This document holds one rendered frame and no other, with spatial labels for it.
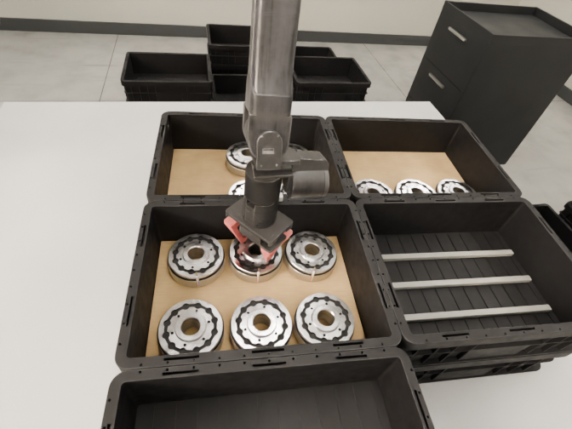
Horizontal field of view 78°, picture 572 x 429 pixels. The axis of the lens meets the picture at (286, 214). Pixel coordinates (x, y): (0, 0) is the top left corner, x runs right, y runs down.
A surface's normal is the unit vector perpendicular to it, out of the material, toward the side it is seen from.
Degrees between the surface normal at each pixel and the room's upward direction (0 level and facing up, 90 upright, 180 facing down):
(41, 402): 0
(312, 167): 74
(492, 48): 90
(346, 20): 90
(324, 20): 90
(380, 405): 0
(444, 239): 0
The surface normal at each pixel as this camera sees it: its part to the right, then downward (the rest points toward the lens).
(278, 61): 0.27, 0.48
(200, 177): 0.11, -0.67
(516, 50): 0.19, 0.74
